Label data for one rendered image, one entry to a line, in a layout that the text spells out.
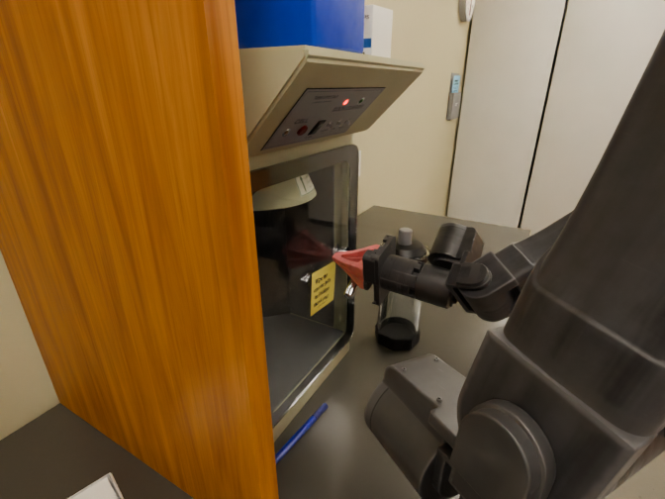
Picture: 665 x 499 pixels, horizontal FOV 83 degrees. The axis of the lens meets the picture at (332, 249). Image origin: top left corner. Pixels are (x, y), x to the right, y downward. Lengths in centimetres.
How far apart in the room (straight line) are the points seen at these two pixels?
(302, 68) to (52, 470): 69
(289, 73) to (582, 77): 312
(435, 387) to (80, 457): 64
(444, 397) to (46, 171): 46
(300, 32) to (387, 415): 31
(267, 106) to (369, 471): 54
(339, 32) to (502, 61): 305
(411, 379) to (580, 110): 322
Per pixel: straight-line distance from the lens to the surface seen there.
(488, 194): 352
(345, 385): 78
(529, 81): 340
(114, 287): 50
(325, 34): 38
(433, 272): 56
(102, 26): 38
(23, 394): 91
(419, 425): 25
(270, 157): 48
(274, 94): 36
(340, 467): 67
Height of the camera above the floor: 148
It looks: 24 degrees down
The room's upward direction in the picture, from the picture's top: straight up
